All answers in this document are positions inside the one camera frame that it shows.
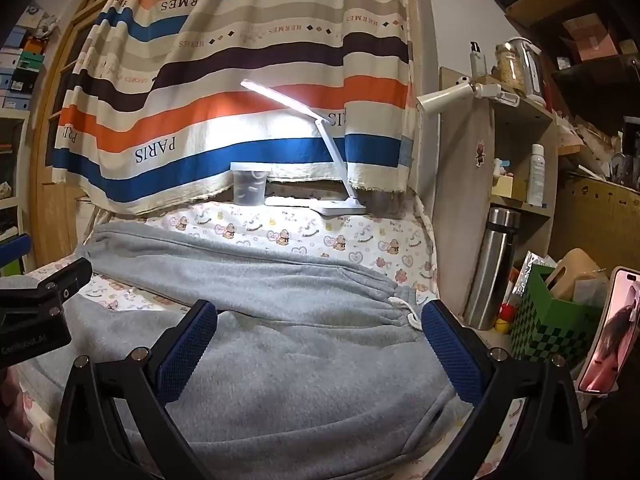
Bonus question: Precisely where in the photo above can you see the green checkered box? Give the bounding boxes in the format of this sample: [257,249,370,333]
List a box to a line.
[509,262,603,377]

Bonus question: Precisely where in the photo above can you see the pink smartphone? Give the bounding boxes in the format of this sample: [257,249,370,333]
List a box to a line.
[577,266,640,395]

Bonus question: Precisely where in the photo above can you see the white lotion bottle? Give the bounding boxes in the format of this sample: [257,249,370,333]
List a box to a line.
[526,143,547,207]

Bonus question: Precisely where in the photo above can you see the white desk lamp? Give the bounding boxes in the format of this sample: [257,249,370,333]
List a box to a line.
[240,79,367,216]

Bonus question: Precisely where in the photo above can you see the small yellow toy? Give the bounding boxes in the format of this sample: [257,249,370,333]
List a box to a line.
[495,303,517,335]

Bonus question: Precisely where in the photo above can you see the wooden door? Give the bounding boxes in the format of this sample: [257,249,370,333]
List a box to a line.
[27,0,151,273]

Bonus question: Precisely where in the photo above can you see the cartoon print bed sheet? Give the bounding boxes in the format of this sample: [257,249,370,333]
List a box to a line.
[10,200,531,480]

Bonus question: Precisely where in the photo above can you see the clear plastic cup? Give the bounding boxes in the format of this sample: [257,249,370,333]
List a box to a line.
[230,162,268,207]

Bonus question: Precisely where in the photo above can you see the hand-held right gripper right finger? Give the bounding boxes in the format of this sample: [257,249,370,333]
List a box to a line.
[421,299,587,480]

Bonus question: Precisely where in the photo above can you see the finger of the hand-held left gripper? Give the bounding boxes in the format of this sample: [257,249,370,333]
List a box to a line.
[30,257,94,306]

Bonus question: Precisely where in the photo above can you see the cardboard box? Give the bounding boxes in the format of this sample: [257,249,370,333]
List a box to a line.
[547,170,640,273]

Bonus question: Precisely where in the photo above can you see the grey sweatpants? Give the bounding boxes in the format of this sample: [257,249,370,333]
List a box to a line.
[22,222,463,480]

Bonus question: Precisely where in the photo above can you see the wooden shelf unit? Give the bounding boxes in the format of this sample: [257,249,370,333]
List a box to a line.
[432,66,561,311]

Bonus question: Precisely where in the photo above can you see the glass jar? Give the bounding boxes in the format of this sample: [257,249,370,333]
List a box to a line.
[494,37,546,102]

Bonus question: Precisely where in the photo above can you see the white pump bottle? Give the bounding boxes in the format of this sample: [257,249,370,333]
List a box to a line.
[468,41,488,81]

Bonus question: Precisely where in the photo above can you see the steel thermos bottle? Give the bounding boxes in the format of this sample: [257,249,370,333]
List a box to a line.
[463,207,522,331]

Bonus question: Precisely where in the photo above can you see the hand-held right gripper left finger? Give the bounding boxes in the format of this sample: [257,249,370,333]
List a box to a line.
[54,299,219,480]

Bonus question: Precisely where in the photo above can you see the stack of shoe boxes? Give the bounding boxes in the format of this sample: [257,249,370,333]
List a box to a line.
[0,5,56,111]

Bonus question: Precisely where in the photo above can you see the striped curtain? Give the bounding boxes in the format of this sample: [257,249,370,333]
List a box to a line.
[46,0,418,216]

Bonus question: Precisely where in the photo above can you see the white clip lamp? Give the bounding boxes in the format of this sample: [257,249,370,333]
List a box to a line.
[416,76,521,117]

